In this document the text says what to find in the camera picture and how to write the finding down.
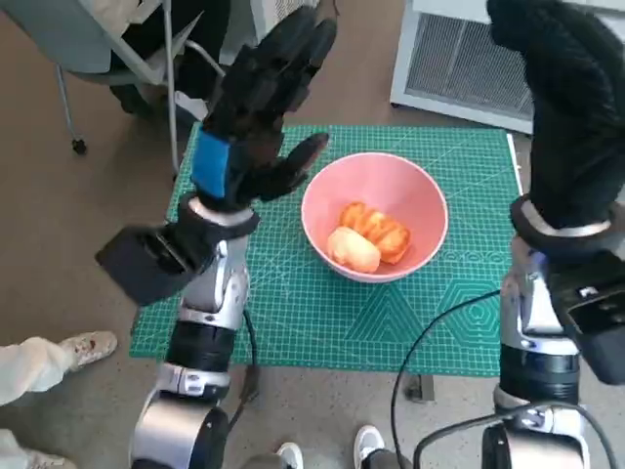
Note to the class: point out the bare black left hand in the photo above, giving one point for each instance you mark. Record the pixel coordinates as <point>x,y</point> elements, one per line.
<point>254,122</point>

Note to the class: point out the black knitted gloved right hand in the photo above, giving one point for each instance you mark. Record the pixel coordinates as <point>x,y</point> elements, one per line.
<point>576,122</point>

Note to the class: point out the pink bowl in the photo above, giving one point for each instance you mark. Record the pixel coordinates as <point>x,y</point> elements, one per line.
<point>371,181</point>

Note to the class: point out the round toy bread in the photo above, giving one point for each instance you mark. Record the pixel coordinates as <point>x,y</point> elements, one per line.
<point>351,251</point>

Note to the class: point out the oblong braided toy bread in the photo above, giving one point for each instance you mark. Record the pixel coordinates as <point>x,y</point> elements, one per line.
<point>386,232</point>

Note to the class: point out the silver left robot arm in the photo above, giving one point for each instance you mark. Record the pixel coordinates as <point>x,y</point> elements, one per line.
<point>210,293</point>

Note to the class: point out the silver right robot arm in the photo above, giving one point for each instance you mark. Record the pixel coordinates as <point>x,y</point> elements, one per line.
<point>532,342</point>

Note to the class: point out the person in dark trousers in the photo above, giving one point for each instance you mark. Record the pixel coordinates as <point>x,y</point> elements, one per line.
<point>146,49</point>

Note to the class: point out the large white grilled unit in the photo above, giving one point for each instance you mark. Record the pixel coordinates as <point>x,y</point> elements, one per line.
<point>454,63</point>

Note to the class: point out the green cutting mat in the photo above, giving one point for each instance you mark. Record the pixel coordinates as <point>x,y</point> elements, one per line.
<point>303,332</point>

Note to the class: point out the grey chair with metal legs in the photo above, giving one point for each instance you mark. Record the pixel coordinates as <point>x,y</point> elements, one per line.
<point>54,34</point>

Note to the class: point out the table leg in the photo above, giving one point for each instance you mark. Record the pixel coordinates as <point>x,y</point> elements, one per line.
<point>424,386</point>
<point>246,388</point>

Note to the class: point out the person in white trousers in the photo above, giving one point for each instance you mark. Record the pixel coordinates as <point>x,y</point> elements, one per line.
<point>34,366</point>

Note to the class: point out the person with white shoes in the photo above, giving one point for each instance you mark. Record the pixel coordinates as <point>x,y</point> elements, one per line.
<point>368,439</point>

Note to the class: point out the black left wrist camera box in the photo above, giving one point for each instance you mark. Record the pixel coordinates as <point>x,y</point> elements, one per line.
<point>146,264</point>

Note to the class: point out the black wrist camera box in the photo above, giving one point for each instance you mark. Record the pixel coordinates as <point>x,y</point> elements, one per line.
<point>595,332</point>
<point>146,264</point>

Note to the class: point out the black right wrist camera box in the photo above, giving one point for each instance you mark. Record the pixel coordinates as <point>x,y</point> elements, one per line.
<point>595,332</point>

